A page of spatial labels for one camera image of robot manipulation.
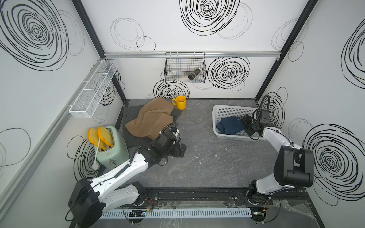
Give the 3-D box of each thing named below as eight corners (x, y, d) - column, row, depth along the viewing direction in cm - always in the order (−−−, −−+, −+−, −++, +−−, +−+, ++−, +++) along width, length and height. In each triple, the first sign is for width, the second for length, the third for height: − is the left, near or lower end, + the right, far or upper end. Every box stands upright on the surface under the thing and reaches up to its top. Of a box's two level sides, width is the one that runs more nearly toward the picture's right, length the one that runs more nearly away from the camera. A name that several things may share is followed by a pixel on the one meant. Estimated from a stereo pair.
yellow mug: (180, 112, 114) (180, 105, 107) (173, 106, 119) (172, 98, 112) (189, 106, 118) (189, 99, 111) (181, 100, 123) (181, 93, 116)
